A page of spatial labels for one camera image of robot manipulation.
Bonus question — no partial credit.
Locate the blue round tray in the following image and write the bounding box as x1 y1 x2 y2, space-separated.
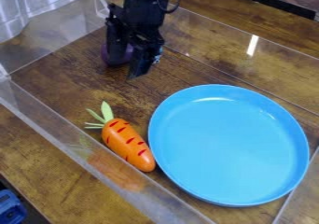
149 84 310 207

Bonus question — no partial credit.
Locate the clear acrylic enclosure wall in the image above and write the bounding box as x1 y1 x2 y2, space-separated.
0 0 319 224

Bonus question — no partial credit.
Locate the blue object at corner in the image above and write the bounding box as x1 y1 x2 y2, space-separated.
0 189 28 224

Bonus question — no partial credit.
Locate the purple toy eggplant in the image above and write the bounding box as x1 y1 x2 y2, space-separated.
102 44 134 66

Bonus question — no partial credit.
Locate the orange toy carrot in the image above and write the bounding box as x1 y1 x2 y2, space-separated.
86 102 157 172

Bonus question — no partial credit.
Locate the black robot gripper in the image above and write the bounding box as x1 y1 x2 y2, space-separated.
106 0 171 78

